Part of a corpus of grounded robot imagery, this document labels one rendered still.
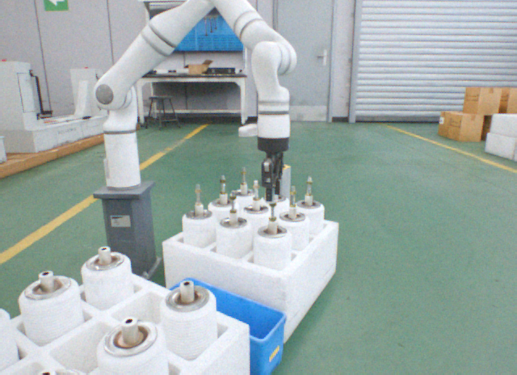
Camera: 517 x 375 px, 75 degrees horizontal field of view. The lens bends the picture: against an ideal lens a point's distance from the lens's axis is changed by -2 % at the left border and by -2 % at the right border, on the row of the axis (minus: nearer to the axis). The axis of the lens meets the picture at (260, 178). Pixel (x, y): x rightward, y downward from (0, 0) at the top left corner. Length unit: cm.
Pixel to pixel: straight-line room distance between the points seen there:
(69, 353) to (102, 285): 13
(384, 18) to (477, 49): 160
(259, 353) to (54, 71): 653
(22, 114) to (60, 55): 366
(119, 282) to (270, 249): 34
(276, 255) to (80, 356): 45
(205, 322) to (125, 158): 62
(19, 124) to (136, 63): 243
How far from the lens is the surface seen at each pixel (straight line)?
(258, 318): 87
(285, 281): 82
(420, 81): 640
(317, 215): 105
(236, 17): 85
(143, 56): 102
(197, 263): 96
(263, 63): 76
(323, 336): 96
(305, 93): 598
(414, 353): 97
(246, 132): 78
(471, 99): 468
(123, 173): 110
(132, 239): 115
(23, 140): 338
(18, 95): 335
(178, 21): 100
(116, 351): 56
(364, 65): 610
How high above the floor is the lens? 61
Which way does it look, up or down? 15 degrees down
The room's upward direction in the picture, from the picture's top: straight up
